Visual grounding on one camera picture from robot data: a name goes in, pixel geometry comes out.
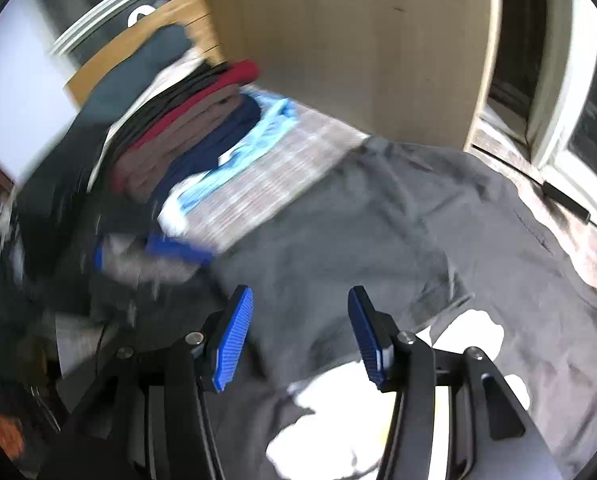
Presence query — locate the grey shirt with script print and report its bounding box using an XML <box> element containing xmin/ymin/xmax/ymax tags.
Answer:
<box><xmin>101</xmin><ymin>237</ymin><xmax>204</xmax><ymax>288</ymax></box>

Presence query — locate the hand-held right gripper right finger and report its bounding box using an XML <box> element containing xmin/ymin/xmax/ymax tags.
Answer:
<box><xmin>347</xmin><ymin>286</ymin><xmax>559</xmax><ymax>480</ymax></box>

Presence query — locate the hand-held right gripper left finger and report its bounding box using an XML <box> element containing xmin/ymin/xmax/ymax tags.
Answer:
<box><xmin>43</xmin><ymin>285</ymin><xmax>255</xmax><ymax>480</ymax></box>

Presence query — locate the dark shirt with white graphic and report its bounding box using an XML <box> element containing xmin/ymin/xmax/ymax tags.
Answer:
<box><xmin>211</xmin><ymin>135</ymin><xmax>597</xmax><ymax>480</ymax></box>

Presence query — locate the stack of folded clothes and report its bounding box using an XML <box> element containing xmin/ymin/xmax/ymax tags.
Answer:
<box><xmin>98</xmin><ymin>59</ymin><xmax>262</xmax><ymax>203</ymax></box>

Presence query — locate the white-framed window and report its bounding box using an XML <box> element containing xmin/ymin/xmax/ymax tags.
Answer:
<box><xmin>471</xmin><ymin>0</ymin><xmax>597</xmax><ymax>208</ymax></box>

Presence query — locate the light wooden board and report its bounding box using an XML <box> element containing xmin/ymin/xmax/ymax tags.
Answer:
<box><xmin>196</xmin><ymin>0</ymin><xmax>503</xmax><ymax>153</ymax></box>

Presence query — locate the light blue cloth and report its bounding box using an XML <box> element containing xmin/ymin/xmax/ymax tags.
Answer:
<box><xmin>157</xmin><ymin>94</ymin><xmax>300</xmax><ymax>237</ymax></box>

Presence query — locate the pine wooden headboard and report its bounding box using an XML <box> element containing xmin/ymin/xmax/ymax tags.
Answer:
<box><xmin>63</xmin><ymin>0</ymin><xmax>225</xmax><ymax>107</ymax></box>

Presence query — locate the black cable with inline controller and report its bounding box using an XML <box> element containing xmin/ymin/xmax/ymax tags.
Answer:
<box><xmin>541</xmin><ymin>180</ymin><xmax>597</xmax><ymax>237</ymax></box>

